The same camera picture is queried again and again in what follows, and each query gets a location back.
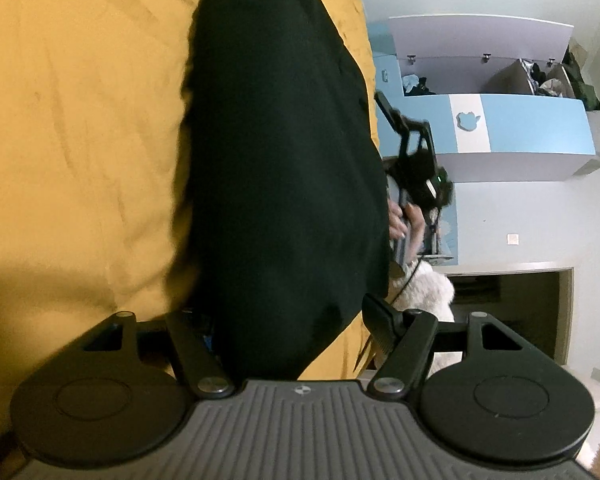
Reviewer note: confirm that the yellow bed blanket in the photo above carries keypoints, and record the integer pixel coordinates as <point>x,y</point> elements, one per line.
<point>80,135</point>

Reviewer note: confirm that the black garment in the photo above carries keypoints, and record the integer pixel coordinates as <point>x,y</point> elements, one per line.
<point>280,160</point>

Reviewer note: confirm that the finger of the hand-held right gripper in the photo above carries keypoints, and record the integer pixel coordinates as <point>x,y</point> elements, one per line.
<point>392,110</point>

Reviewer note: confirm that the blue white storage cabinet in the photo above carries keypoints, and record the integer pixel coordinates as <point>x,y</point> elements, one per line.
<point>530,130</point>

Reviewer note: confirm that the person's right hand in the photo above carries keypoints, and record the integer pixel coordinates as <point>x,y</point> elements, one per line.
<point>397,222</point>

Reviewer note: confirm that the blue dark clothes bundle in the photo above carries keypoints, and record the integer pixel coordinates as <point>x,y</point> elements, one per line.
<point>417,85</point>

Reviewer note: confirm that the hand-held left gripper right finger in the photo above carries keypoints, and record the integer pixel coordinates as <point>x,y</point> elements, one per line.
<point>382,317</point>

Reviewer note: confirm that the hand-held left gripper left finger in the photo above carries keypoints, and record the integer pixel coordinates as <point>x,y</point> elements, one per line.
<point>207,344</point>

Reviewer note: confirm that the dark clothes pile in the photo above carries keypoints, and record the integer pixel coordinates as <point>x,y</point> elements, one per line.
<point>580,80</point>

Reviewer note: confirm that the white wall switch plate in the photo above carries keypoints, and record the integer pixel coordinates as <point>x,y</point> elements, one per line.
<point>513,238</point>

